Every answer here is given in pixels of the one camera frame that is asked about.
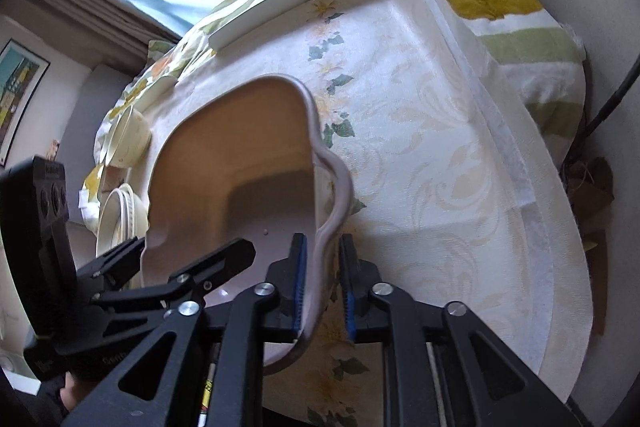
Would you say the pink bowl with handles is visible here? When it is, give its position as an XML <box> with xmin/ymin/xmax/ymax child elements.
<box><xmin>140</xmin><ymin>74</ymin><xmax>357</xmax><ymax>378</ymax></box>

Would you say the brown curtain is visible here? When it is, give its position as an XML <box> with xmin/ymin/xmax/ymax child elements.
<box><xmin>10</xmin><ymin>0</ymin><xmax>183</xmax><ymax>75</ymax></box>

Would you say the grey headboard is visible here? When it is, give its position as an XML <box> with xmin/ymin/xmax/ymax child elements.
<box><xmin>62</xmin><ymin>66</ymin><xmax>146</xmax><ymax>238</ymax></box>

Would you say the white floral tablecloth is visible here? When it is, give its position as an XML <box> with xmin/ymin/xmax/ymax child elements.
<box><xmin>145</xmin><ymin>0</ymin><xmax>598</xmax><ymax>427</ymax></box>

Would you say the black curved stand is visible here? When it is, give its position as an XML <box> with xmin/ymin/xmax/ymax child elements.
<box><xmin>560</xmin><ymin>57</ymin><xmax>640</xmax><ymax>168</ymax></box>

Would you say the yellow duck print plate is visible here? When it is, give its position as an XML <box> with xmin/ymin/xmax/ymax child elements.
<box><xmin>114</xmin><ymin>184</ymin><xmax>151</xmax><ymax>253</ymax></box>

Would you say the floral pillow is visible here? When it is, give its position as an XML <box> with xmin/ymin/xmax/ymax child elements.
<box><xmin>146</xmin><ymin>38</ymin><xmax>177</xmax><ymax>72</ymax></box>

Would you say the cream bowl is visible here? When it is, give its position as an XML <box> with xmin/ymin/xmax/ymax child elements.
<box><xmin>104</xmin><ymin>106</ymin><xmax>152</xmax><ymax>168</ymax></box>

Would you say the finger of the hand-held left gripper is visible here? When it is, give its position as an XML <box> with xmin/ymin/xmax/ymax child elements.
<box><xmin>75</xmin><ymin>237</ymin><xmax>146</xmax><ymax>293</ymax></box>
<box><xmin>92</xmin><ymin>239</ymin><xmax>257</xmax><ymax>313</ymax></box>

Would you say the brown crumpled object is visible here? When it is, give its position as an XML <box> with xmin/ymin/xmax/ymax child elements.
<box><xmin>562</xmin><ymin>157</ymin><xmax>616</xmax><ymax>253</ymax></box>

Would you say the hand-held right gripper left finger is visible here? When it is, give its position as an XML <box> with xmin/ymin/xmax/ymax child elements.
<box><xmin>62</xmin><ymin>233</ymin><xmax>307</xmax><ymax>427</ymax></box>

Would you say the framed wall poster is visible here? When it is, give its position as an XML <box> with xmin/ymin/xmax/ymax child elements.
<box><xmin>0</xmin><ymin>38</ymin><xmax>51</xmax><ymax>168</ymax></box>

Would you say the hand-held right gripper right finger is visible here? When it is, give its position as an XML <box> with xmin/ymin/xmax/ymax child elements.
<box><xmin>339</xmin><ymin>234</ymin><xmax>568</xmax><ymax>427</ymax></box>

